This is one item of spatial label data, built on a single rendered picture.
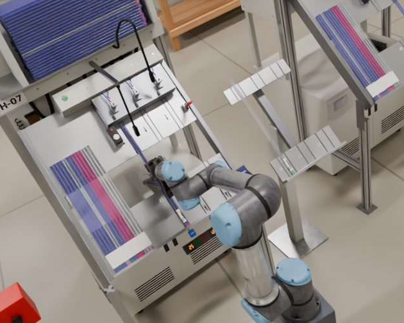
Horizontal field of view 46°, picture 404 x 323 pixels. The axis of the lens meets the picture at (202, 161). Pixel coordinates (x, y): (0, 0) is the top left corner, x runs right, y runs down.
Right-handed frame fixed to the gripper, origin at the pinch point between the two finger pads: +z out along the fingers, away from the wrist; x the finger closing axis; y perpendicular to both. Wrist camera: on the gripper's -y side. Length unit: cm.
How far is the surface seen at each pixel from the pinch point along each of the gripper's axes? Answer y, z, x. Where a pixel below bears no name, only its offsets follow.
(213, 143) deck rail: -1.5, 0.0, -30.0
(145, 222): -14.1, -2.8, 13.8
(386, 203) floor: -88, 30, -115
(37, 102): 51, 21, 24
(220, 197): -22.2, -4.9, -18.9
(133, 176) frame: -0.2, 44.0, 1.1
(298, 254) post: -83, 35, -54
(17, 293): -12, 4, 69
